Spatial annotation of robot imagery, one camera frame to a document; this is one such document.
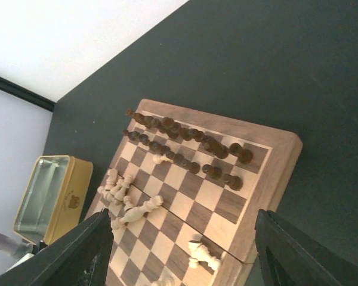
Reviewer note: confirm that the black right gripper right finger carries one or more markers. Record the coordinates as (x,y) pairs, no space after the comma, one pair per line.
(288,256)

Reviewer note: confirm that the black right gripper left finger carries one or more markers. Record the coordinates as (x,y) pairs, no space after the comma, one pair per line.
(80,257)

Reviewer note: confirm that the light wooden knight piece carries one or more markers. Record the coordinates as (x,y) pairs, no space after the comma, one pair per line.
(200,253)

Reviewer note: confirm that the light wooden king piece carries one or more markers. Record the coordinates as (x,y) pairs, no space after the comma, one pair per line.
(134,213)

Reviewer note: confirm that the pile of light pieces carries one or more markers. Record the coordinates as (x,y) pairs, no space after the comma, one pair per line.
(115,187)

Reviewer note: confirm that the yellow metal tin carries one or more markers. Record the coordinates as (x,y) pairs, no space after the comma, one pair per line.
(54,198)

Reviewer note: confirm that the wooden chessboard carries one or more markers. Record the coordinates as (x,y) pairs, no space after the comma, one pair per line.
(214,174)

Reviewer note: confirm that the dark wooden pawn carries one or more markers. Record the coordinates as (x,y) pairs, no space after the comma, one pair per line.
(132,135)

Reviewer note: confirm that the dark wooden corner rook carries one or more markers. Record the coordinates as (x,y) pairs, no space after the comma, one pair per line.
(132,114)

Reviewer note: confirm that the black left frame post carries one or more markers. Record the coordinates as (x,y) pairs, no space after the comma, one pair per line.
(26,95)

